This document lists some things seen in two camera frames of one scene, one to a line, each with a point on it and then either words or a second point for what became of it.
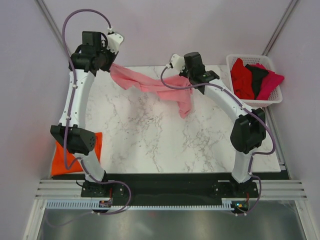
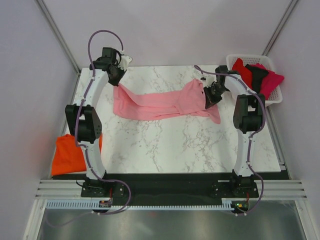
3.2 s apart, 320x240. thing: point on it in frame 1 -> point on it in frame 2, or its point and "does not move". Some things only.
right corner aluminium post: x=280 y=27 does not move
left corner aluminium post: x=51 y=23 does not move
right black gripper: x=183 y=73 -> x=210 y=100
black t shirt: x=258 y=74 does not move
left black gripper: x=107 y=68 -> x=116 y=82
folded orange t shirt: x=58 y=167 does not move
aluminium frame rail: x=266 y=188 does not move
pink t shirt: x=181 y=97 -> x=130 y=104
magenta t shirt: x=269 y=82 does not move
